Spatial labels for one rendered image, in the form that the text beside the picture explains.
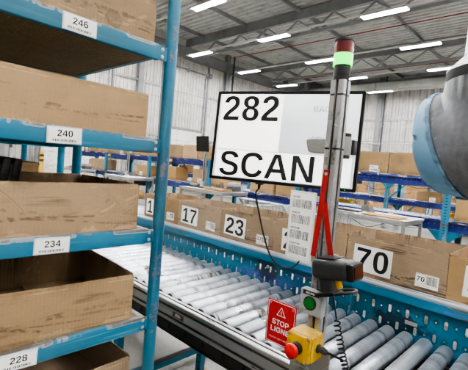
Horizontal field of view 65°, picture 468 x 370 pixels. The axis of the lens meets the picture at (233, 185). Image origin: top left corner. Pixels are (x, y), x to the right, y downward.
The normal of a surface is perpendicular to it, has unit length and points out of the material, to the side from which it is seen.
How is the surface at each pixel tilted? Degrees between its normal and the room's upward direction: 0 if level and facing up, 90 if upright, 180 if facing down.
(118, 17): 91
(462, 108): 88
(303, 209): 90
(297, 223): 90
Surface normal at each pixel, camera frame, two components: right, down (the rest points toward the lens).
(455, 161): -0.78, 0.37
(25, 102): 0.70, 0.12
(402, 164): -0.68, -0.02
